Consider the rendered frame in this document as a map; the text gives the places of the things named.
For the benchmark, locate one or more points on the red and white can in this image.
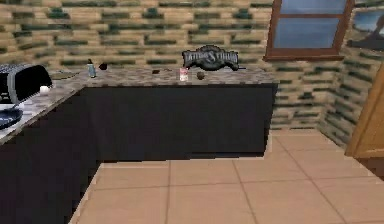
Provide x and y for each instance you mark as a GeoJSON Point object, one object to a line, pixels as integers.
{"type": "Point", "coordinates": [183, 74]}

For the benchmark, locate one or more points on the black kitchen counter cabinet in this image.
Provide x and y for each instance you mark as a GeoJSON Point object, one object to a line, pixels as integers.
{"type": "Point", "coordinates": [173, 120]}

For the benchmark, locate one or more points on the small brown potato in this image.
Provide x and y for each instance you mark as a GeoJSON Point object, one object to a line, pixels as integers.
{"type": "Point", "coordinates": [200, 75]}

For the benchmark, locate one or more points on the small dark flat object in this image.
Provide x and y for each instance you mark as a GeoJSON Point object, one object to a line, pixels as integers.
{"type": "Point", "coordinates": [155, 71]}

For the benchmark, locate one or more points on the black ornate sign plaque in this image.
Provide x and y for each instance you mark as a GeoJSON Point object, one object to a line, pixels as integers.
{"type": "Point", "coordinates": [210, 58]}

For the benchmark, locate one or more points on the small dark round object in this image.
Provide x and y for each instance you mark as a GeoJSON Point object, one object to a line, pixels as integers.
{"type": "Point", "coordinates": [103, 66]}

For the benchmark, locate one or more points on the brown framed window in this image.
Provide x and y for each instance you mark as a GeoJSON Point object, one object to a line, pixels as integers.
{"type": "Point", "coordinates": [308, 28]}

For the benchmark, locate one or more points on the small white egg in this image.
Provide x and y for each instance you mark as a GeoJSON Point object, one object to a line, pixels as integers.
{"type": "Point", "coordinates": [44, 89]}

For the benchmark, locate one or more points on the black toaster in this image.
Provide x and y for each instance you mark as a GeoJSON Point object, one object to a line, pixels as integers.
{"type": "Point", "coordinates": [23, 81]}

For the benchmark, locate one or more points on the light wooden door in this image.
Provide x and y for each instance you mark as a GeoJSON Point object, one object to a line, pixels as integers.
{"type": "Point", "coordinates": [368, 123]}

